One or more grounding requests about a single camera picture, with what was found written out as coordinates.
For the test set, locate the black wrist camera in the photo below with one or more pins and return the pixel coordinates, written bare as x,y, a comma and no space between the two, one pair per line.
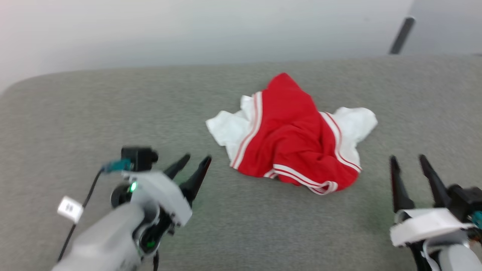
139,158
465,201

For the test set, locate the black bar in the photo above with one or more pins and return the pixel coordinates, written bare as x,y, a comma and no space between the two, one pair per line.
401,35

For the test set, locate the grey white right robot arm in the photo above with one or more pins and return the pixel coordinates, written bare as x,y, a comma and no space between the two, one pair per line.
452,256

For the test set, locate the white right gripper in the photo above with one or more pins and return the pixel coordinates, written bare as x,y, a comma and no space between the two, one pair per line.
425,226

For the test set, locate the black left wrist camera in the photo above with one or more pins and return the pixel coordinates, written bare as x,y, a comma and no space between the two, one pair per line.
139,158

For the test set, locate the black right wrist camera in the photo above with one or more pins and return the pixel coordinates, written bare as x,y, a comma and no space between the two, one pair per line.
465,201

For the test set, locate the red and white basketball jersey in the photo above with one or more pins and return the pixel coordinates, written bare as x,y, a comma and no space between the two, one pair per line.
290,139

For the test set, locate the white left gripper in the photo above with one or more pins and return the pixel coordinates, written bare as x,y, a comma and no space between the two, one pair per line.
165,195

